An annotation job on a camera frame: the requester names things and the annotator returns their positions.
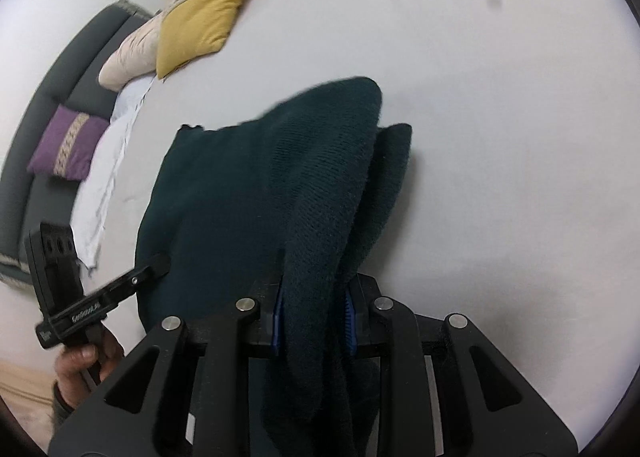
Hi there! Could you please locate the beige pillow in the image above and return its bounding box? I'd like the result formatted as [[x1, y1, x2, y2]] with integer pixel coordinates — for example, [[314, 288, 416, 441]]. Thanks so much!
[[98, 11, 168, 91]]

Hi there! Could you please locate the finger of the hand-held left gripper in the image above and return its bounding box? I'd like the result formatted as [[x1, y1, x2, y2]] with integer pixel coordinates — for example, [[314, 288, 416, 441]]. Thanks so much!
[[82, 253, 172, 310]]

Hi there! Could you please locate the yellow pillow with patterned band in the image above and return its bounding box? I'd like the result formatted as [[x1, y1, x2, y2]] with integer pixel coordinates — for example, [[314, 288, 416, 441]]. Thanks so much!
[[156, 0, 255, 80]]

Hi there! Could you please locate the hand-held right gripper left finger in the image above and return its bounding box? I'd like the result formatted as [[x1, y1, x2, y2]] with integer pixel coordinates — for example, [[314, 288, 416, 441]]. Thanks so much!
[[50, 249, 288, 457]]

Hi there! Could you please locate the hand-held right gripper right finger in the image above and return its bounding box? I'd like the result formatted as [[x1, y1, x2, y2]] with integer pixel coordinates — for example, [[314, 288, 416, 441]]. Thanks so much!
[[342, 273, 580, 457]]

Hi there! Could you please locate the grey sofa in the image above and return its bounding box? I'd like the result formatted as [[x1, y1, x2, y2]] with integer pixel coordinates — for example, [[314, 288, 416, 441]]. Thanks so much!
[[0, 0, 153, 290]]

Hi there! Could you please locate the purple pillow with patterned band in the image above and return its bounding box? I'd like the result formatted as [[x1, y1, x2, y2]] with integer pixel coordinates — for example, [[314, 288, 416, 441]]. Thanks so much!
[[26, 104, 111, 183]]

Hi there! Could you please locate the white quilt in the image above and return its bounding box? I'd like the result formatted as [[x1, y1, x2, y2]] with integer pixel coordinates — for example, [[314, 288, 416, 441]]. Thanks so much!
[[70, 72, 157, 279]]

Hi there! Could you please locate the person's left hand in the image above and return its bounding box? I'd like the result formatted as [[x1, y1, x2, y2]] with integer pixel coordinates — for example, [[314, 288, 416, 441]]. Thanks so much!
[[54, 324, 126, 410]]

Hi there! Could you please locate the person's left forearm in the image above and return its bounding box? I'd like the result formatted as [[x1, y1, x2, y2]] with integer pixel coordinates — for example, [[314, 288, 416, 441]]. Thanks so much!
[[49, 381, 77, 433]]

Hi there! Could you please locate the dark green knit sweater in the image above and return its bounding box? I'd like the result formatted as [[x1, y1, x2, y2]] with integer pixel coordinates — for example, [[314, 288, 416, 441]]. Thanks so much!
[[135, 76, 413, 457]]

